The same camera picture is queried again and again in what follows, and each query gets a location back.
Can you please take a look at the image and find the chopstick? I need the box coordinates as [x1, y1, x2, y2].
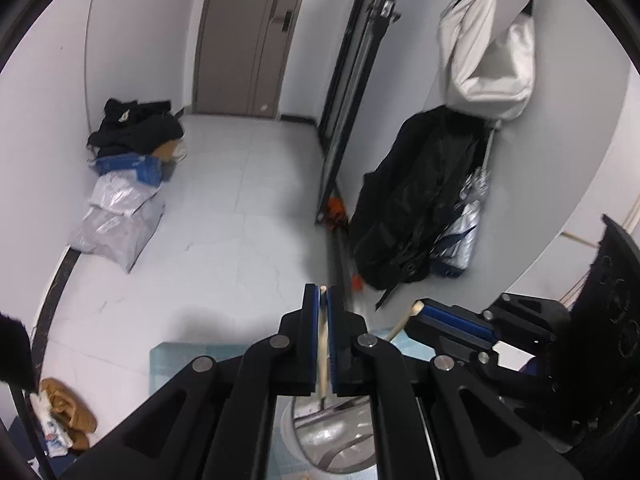
[317, 285, 329, 408]
[385, 300, 424, 341]

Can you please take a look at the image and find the white cylindrical utensil holder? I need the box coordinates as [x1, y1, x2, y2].
[280, 393, 376, 476]

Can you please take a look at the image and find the orange object on floor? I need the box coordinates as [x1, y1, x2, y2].
[324, 196, 348, 228]

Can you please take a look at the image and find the black hanging jacket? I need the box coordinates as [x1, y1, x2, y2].
[348, 106, 489, 308]

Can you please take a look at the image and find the grey plastic parcel bag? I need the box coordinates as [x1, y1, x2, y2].
[70, 170, 165, 273]

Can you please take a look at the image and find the blue white box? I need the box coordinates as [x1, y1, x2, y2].
[91, 153, 163, 186]

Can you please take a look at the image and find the white hanging bag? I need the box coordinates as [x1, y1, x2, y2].
[438, 0, 536, 122]

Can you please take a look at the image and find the black clothes pile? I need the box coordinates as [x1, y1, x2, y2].
[87, 99, 183, 158]

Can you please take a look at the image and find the grey door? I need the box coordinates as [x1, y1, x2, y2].
[193, 0, 302, 118]

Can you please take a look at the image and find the black sliding door frame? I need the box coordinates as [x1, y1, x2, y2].
[316, 0, 400, 223]

